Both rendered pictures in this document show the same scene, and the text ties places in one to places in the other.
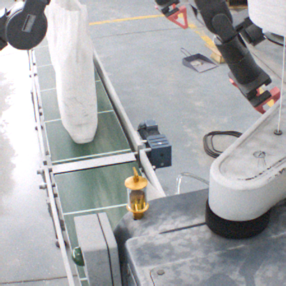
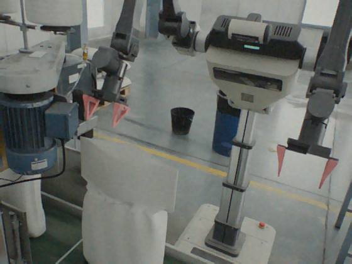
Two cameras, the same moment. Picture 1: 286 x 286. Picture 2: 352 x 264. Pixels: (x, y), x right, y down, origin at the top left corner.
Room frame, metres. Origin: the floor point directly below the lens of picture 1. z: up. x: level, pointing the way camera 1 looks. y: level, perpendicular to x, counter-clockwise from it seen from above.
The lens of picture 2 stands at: (1.73, -0.90, 1.69)
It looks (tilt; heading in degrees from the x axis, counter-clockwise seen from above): 24 degrees down; 126
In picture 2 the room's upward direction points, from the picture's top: 6 degrees clockwise
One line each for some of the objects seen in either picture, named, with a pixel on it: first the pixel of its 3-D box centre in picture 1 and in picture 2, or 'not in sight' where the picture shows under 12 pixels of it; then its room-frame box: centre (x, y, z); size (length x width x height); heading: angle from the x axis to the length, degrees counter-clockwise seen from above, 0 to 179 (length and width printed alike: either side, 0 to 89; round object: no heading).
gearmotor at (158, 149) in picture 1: (149, 140); not in sight; (2.40, -0.04, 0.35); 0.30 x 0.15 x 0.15; 13
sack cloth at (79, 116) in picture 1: (74, 61); not in sight; (2.57, 0.33, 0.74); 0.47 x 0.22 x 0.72; 11
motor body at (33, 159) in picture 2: not in sight; (30, 132); (0.81, -0.40, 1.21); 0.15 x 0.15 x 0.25
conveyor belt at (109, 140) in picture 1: (66, 78); not in sight; (3.27, 0.48, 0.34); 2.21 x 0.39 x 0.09; 13
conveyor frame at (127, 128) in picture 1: (66, 77); not in sight; (3.25, 0.48, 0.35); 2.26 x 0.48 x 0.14; 13
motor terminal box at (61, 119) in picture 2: not in sight; (63, 123); (0.89, -0.34, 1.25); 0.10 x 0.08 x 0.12; 128
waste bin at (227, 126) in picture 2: not in sight; (234, 122); (0.29, 2.17, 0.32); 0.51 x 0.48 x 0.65; 103
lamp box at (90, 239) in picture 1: (98, 254); (92, 68); (0.54, 0.07, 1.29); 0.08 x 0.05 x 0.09; 13
